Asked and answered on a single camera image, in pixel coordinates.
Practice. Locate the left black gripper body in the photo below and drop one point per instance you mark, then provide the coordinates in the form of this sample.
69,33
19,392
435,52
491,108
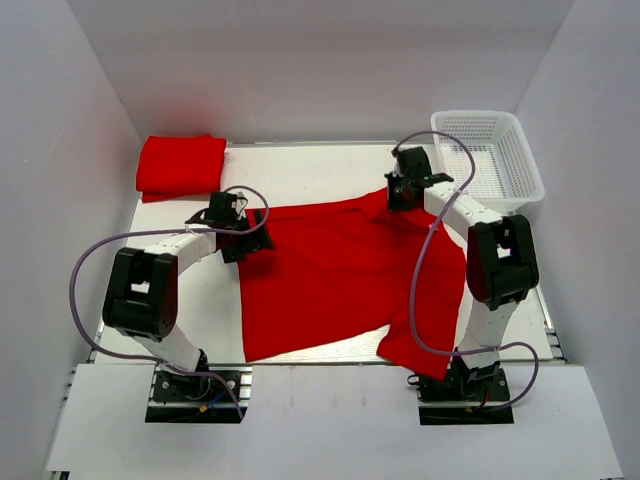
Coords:
240,245

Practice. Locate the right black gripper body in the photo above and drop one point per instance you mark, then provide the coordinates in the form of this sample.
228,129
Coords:
398,200

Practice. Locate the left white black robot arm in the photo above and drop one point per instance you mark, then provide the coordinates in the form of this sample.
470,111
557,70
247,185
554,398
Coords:
141,301

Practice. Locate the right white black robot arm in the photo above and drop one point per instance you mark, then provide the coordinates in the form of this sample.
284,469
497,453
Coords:
501,265

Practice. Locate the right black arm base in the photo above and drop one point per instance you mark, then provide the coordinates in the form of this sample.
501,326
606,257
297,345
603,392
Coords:
465,397

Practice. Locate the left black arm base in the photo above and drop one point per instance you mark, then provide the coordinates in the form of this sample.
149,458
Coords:
186,400

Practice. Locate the folded red t shirt stack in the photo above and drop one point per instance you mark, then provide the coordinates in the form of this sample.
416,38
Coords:
173,167

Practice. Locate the white plastic basket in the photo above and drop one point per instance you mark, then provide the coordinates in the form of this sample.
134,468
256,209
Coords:
506,176

